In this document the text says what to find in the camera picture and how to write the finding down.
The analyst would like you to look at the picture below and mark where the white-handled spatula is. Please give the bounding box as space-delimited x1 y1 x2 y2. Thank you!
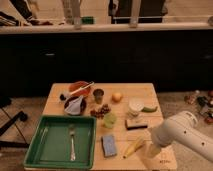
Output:
59 81 94 101

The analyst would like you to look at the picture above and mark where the silver fork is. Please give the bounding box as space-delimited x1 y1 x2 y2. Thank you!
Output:
69 125 76 161

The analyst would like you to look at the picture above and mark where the black and tan sponge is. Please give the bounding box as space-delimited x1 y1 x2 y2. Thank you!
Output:
125 119 148 130

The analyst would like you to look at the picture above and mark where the bunch of red grapes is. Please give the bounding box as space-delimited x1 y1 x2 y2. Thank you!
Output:
90 104 111 118

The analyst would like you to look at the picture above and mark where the grey folded cloth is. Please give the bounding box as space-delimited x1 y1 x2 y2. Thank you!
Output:
65 96 83 115

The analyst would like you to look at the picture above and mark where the black tripod stand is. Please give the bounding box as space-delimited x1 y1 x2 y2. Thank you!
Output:
0 90 30 149

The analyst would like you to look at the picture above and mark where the small metal cup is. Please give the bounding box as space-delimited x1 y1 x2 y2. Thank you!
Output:
93 89 104 104

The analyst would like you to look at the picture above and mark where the yellow orange fruit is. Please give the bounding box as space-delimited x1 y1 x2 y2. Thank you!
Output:
112 92 123 103

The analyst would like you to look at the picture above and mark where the yellow banana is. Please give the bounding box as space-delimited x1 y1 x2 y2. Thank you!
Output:
123 138 144 159

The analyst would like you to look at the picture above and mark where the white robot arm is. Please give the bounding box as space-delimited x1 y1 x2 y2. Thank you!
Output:
147 111 213 162

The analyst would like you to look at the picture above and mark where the wooden folding table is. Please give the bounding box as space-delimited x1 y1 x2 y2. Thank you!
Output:
23 82 179 171

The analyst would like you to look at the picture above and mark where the orange bowl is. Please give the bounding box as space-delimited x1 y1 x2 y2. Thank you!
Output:
68 81 91 97

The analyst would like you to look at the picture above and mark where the green plastic tray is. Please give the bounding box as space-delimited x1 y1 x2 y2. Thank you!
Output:
24 115 96 169

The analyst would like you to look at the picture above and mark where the green plastic cup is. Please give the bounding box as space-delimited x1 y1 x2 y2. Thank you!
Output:
103 113 117 129

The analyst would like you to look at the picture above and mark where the blue sponge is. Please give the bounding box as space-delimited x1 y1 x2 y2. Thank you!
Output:
101 135 117 157

